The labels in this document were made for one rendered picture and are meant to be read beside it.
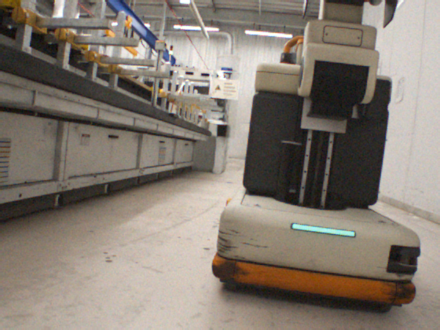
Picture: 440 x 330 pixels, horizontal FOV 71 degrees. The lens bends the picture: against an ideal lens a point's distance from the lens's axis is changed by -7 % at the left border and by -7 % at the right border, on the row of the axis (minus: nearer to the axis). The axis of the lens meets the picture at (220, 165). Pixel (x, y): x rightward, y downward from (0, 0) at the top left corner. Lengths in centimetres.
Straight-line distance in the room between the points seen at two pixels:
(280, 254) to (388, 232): 33
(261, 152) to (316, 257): 48
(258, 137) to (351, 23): 52
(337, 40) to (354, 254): 65
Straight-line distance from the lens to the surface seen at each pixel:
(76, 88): 156
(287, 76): 132
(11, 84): 131
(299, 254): 101
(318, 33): 111
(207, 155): 573
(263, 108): 130
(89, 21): 125
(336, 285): 105
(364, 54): 108
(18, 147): 171
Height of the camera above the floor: 45
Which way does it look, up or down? 3 degrees down
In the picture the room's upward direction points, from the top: 7 degrees clockwise
